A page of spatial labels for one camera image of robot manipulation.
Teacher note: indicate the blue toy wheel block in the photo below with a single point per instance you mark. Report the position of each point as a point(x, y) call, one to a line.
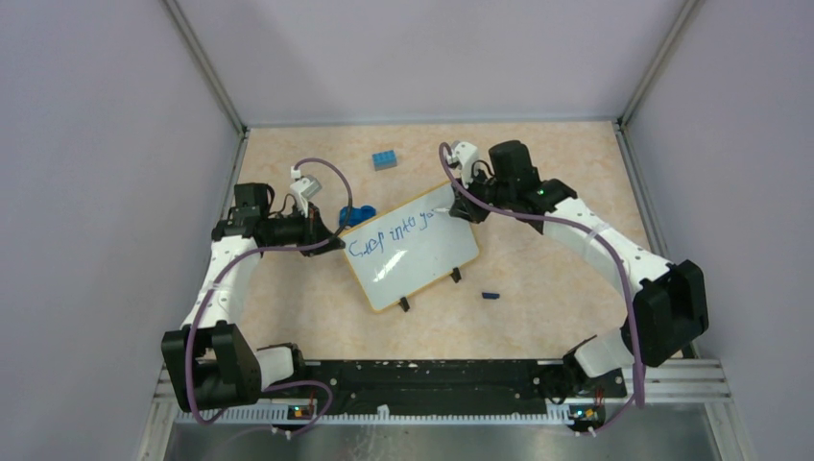
point(351, 216)

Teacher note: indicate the black right board foot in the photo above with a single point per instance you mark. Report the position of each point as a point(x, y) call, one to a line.
point(456, 275)

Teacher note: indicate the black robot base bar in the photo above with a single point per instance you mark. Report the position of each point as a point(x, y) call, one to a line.
point(437, 388)

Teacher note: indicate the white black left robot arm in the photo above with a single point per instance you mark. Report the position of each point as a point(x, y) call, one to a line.
point(210, 363)

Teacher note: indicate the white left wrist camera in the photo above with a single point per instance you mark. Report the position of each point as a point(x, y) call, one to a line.
point(303, 188)

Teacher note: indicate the yellow-framed whiteboard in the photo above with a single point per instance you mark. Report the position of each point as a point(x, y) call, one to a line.
point(400, 252)

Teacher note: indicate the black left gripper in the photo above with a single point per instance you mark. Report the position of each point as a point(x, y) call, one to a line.
point(315, 230)

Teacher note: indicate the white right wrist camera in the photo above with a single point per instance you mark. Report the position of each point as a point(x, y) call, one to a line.
point(463, 155)

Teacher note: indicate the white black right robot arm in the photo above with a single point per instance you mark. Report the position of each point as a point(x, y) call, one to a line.
point(665, 301)

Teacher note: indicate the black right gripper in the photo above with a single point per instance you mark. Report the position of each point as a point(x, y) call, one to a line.
point(466, 207)

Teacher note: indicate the white cable duct strip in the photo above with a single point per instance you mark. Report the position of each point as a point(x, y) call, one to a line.
point(280, 414)

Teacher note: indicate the blue lego brick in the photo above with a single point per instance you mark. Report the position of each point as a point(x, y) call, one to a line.
point(384, 160)

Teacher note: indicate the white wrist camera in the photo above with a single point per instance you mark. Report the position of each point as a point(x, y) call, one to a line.
point(463, 155)
point(303, 188)

